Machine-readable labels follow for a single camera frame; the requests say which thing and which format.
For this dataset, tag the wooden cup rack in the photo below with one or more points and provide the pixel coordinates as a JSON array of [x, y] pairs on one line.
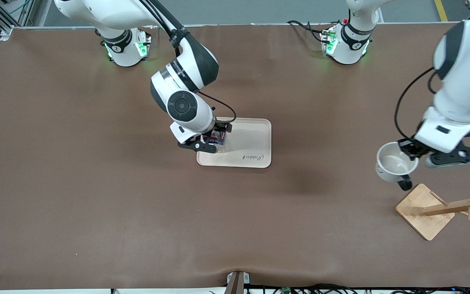
[[424, 210]]

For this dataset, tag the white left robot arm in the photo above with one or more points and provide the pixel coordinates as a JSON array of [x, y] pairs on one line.
[[465, 77]]

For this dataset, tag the cream plastic tray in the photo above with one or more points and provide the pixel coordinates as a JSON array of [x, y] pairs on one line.
[[247, 147]]

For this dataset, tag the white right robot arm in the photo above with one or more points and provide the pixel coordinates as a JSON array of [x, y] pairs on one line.
[[186, 69]]

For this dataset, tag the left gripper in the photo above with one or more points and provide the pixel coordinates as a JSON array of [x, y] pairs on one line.
[[408, 147]]

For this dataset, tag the wooden post metal bracket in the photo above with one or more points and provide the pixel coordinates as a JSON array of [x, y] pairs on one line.
[[238, 282]]

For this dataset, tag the brown table cover sheet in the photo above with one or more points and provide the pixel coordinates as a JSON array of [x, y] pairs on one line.
[[96, 204]]

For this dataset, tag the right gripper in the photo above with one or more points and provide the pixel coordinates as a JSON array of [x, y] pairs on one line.
[[220, 127]]

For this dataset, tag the blue milk carton green cap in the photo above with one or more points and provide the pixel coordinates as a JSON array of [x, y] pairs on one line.
[[220, 143]]

